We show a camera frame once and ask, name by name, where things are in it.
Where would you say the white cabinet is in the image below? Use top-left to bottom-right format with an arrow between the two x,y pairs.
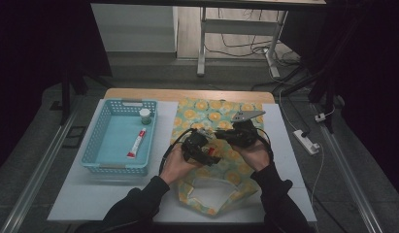
90,3 -> 179,53

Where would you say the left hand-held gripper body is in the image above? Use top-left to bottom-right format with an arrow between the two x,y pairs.
181,128 -> 216,162

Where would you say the white desk frame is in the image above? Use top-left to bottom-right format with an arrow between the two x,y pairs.
196,6 -> 289,79

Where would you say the aluminium floor rail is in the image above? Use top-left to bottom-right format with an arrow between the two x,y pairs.
0,105 -> 79,233
311,102 -> 384,233

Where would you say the thin white cable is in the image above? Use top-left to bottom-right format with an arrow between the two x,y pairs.
309,143 -> 326,208

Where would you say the person's left hand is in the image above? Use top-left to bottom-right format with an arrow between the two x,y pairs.
159,144 -> 202,186

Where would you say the white power strip cable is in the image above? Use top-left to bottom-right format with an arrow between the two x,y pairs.
278,86 -> 302,133

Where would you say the white and red tube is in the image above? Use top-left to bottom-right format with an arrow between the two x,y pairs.
126,127 -> 148,160

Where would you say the black metal stand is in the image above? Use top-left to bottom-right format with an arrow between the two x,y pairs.
49,62 -> 115,126
274,0 -> 349,134

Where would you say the tangle of black floor cables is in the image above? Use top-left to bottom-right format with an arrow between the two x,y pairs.
204,9 -> 301,67

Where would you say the small jar with white lid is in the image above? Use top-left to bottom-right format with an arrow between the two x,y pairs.
138,108 -> 152,126

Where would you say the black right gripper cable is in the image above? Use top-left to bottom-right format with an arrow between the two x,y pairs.
254,126 -> 275,163

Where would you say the person's right hand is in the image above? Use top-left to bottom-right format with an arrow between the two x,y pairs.
231,140 -> 273,173

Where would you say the blue plastic basket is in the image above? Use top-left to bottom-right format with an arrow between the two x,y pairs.
80,98 -> 158,177

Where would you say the white power strip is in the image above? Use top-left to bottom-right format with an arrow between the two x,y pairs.
291,128 -> 321,156

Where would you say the orange floral cloth bag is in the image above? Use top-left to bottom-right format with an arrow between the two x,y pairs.
170,97 -> 273,217

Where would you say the white table mat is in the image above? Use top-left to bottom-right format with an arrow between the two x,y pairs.
47,99 -> 318,225

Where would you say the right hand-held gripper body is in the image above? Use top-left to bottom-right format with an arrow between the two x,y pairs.
230,110 -> 266,149

